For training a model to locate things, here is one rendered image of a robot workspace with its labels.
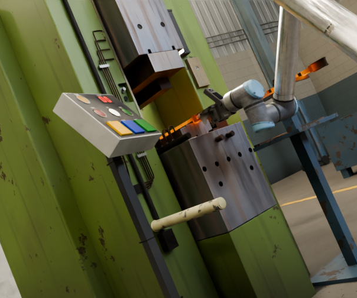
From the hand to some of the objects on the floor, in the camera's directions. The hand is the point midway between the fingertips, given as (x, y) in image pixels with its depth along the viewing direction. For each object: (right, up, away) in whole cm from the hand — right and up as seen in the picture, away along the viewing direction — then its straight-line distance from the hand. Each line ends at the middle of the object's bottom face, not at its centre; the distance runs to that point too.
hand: (199, 115), depth 219 cm
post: (+2, -105, -50) cm, 116 cm away
